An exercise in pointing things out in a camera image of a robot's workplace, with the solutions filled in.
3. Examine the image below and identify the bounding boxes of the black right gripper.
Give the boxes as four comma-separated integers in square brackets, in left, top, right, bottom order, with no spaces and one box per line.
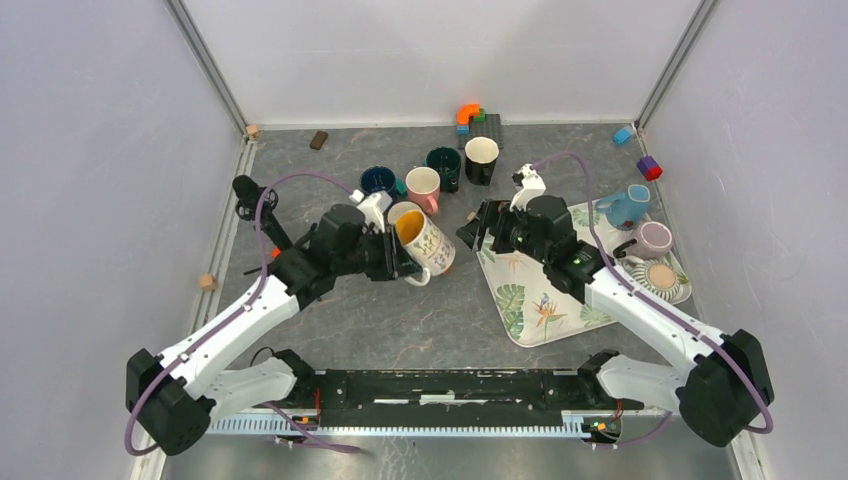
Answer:
[456,198,551,265]

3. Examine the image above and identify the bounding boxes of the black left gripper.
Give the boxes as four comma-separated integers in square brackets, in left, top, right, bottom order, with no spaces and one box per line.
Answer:
[334,223,423,282]

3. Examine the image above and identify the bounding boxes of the cream upside-down mug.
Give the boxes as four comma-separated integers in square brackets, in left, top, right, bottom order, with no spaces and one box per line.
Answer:
[393,209,456,287]

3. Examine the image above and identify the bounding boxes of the white ribbed mug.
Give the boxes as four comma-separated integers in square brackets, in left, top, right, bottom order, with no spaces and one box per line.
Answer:
[386,201,423,225]

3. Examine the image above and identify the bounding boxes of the pink mug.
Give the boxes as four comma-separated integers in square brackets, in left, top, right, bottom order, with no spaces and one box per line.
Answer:
[405,166,441,215]

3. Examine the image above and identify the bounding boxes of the black octagonal mug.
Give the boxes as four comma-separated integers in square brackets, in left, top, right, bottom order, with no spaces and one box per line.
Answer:
[464,137,500,186]

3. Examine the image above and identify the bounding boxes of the dark green mug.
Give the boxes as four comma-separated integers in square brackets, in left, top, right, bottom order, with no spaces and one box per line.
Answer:
[424,147,462,193]

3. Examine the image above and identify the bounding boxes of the dark blue mug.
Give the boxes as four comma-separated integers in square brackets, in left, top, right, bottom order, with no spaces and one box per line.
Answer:
[359,166,399,200]

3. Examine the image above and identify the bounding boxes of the light blue mug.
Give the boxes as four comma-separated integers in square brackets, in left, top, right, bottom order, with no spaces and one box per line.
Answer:
[594,184,651,231]

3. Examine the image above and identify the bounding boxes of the lilac mug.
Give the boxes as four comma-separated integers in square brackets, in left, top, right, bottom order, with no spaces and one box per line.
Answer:
[613,221,674,260]

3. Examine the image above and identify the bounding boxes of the white striped mug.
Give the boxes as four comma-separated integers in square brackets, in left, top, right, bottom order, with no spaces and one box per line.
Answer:
[626,258,683,304]

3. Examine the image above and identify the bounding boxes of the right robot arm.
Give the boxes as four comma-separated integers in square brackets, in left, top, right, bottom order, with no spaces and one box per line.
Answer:
[456,195,774,447]

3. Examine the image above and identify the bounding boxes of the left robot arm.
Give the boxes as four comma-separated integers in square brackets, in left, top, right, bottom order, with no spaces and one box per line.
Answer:
[124,204,430,456]

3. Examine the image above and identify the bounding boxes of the grey lego baseplate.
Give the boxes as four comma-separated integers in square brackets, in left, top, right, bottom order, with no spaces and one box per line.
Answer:
[456,113,504,150]

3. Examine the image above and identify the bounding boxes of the orange curved lego brick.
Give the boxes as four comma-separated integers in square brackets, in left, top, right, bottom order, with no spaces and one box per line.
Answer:
[456,103,481,125]

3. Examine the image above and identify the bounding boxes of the brown block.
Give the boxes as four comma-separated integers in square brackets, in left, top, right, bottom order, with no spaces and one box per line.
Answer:
[309,130,329,151]

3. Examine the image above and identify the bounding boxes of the light blue block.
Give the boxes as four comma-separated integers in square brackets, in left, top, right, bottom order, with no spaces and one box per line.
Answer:
[612,125,636,146]

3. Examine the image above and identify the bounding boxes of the purple and red block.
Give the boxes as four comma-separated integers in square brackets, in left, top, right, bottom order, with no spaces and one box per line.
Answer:
[636,156,664,182]

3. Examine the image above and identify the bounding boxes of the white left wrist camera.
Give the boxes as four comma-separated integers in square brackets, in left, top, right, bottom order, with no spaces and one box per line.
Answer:
[350,190,392,233]

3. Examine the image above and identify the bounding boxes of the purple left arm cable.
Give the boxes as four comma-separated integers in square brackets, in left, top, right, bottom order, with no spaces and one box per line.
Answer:
[124,173,364,457]

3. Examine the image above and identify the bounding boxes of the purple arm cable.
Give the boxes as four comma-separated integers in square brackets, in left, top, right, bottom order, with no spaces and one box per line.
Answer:
[533,150,775,450]
[124,173,364,457]

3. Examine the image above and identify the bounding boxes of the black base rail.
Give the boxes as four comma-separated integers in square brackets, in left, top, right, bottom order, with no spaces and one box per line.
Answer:
[274,369,644,428]

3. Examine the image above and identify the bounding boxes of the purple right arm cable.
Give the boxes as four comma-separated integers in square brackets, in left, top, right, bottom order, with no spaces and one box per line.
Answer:
[533,150,775,450]

